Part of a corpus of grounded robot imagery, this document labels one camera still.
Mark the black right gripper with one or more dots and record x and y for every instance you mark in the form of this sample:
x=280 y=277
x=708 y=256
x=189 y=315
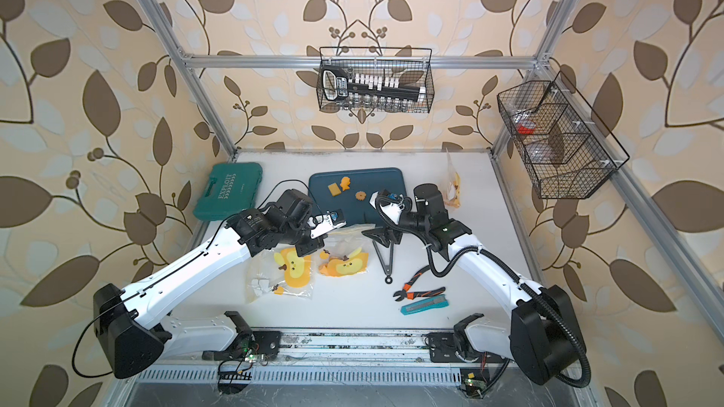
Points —
x=384 y=234

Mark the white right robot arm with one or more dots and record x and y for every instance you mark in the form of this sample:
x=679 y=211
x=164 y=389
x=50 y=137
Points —
x=543 y=337

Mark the black wire basket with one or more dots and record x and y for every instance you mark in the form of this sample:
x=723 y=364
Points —
x=573 y=151
x=412 y=64

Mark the clear resealable duck bag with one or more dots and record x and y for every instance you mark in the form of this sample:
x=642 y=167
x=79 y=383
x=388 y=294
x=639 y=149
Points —
x=452 y=190

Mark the red item in basket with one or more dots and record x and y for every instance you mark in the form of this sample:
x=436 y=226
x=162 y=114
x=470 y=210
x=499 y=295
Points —
x=525 y=128

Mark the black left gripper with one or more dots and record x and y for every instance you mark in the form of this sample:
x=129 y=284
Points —
x=314 y=244

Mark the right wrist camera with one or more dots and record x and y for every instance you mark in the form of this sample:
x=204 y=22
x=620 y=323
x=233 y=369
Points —
x=390 y=204

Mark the black wire basket right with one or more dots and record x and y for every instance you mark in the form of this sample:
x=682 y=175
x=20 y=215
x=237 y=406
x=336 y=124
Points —
x=573 y=151

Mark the black wire basket back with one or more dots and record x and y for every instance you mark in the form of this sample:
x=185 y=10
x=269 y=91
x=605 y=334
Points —
x=412 y=64

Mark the black socket set holder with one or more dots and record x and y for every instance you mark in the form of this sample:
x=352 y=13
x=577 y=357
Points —
x=339 y=85

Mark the stack of duck bags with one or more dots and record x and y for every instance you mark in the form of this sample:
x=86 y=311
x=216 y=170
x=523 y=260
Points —
x=280 y=272

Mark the green plastic tool case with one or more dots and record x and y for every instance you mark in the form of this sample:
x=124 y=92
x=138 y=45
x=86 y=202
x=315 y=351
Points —
x=232 y=188

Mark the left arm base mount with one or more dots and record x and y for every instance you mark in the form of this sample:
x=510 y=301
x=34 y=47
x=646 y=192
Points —
x=248 y=348

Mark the orange fish cookie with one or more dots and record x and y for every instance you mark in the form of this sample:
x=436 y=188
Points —
x=345 y=183

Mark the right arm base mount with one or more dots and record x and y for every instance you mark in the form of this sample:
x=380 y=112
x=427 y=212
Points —
x=454 y=347

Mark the teal utility knife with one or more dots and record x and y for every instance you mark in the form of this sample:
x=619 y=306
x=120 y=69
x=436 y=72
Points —
x=423 y=305

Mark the dark blue tray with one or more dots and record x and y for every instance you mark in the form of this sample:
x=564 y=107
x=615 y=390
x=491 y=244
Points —
x=367 y=180

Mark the black tongs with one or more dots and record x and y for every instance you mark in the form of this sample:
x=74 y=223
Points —
x=386 y=254

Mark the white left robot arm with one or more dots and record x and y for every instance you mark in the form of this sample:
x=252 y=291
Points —
x=134 y=325

